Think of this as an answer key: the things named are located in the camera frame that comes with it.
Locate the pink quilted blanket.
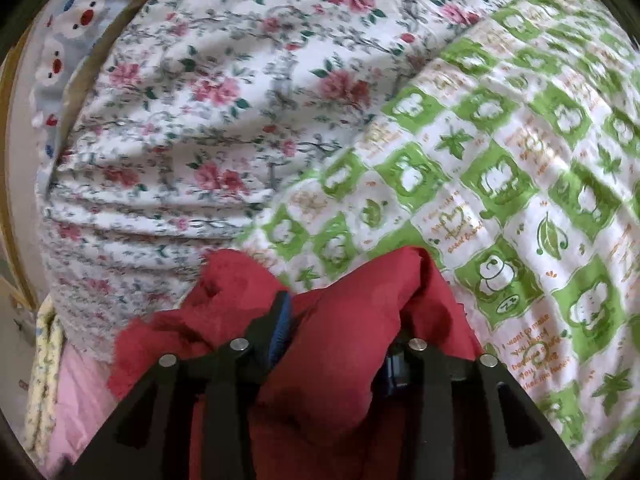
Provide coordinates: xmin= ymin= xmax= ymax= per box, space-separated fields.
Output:
xmin=43 ymin=342 xmax=117 ymax=479

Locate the green white patterned quilt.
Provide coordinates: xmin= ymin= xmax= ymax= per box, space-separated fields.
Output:
xmin=240 ymin=0 xmax=639 ymax=479

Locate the floral rose bedsheet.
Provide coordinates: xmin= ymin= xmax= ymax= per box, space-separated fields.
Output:
xmin=36 ymin=0 xmax=511 ymax=362

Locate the red quilted puffer jacket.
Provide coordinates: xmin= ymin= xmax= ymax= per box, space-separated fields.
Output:
xmin=107 ymin=247 xmax=482 ymax=479

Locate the yellow floral folded blanket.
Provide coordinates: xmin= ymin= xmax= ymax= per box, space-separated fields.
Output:
xmin=24 ymin=295 xmax=65 ymax=463

